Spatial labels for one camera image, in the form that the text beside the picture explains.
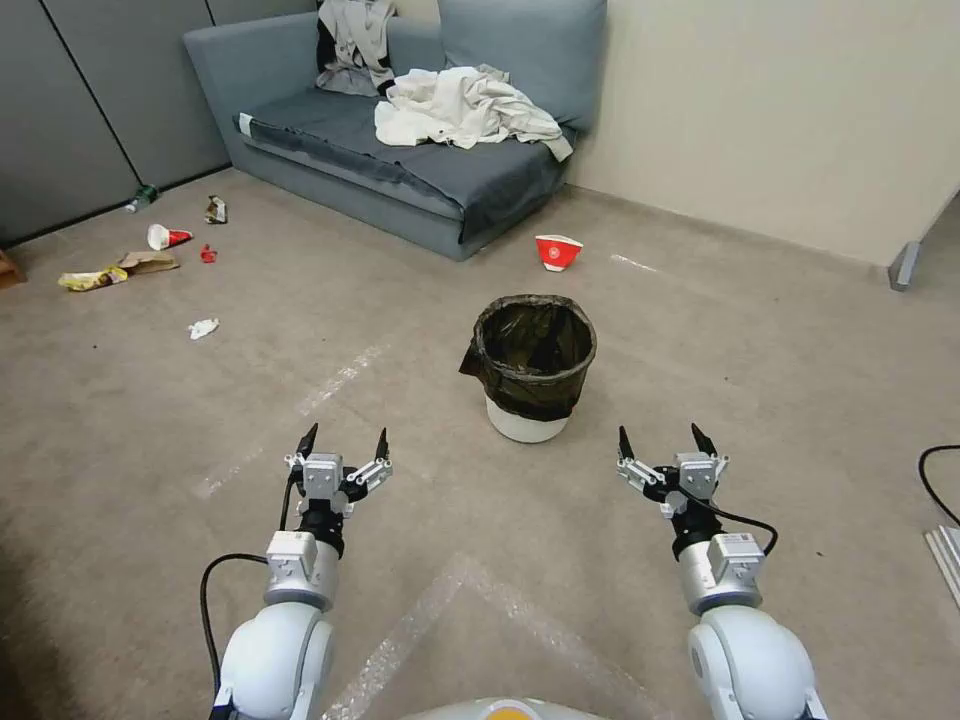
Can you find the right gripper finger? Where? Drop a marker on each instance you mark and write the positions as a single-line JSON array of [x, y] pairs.
[[640, 472], [709, 446]]

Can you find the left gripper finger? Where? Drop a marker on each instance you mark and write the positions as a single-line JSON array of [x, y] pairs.
[[301, 459], [371, 474]]

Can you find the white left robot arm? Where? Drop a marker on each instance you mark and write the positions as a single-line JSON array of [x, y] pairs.
[[279, 654]]

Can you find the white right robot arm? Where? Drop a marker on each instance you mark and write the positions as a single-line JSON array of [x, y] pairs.
[[750, 660]]

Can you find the white trash can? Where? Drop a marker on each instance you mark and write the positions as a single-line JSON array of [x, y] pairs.
[[525, 426]]

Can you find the black bin liner bag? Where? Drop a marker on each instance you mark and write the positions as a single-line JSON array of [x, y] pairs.
[[534, 352]]

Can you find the white crumpled tissue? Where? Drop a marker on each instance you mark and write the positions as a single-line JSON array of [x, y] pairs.
[[202, 328]]

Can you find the small red scrap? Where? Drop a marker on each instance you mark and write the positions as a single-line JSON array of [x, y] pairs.
[[206, 254]]

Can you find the crushed red paper bucket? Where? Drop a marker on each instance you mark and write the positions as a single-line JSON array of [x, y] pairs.
[[557, 252]]

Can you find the brown paper bag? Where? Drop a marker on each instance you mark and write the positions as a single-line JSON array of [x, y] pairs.
[[150, 262]]

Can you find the red and white paper cup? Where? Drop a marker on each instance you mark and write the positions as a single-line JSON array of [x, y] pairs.
[[166, 238]]

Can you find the crumpled snack wrapper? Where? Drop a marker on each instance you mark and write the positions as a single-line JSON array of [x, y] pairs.
[[216, 209]]

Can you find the grey partition foot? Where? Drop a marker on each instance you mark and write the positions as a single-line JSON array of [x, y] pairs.
[[905, 264]]

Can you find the yellow snack wrapper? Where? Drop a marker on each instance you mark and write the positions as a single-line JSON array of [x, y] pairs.
[[94, 279]]

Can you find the grey fabric sofa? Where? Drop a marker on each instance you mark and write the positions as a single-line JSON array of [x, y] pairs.
[[390, 172]]

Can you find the green plastic bottle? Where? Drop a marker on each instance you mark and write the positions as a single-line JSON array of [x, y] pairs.
[[141, 199]]

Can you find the brown cardboard box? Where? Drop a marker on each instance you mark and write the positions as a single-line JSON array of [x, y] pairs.
[[9, 267]]

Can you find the white crumpled garment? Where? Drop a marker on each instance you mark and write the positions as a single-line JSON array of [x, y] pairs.
[[472, 105]]

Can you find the beige and black jacket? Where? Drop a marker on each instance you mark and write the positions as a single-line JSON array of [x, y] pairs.
[[351, 45]]

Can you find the grey sofa cushion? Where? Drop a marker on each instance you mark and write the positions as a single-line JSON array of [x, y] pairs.
[[525, 52]]

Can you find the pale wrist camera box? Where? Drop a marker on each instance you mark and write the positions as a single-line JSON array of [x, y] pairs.
[[697, 474], [323, 474]]

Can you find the silver aluminium rail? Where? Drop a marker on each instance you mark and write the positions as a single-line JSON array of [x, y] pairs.
[[945, 556]]

